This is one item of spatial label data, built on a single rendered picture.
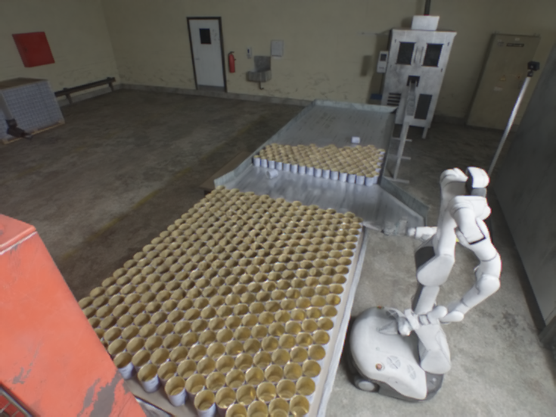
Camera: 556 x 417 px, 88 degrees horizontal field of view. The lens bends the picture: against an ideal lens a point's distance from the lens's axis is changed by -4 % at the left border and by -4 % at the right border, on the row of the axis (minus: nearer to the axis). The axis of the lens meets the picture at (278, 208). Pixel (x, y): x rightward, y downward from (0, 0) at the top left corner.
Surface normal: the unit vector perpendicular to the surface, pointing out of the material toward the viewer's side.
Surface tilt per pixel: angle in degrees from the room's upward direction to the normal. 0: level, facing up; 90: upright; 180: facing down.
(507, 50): 90
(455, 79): 90
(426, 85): 90
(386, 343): 0
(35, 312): 90
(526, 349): 0
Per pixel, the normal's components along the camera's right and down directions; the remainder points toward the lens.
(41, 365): 0.93, 0.21
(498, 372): 0.00, -0.83
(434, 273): -0.31, 0.52
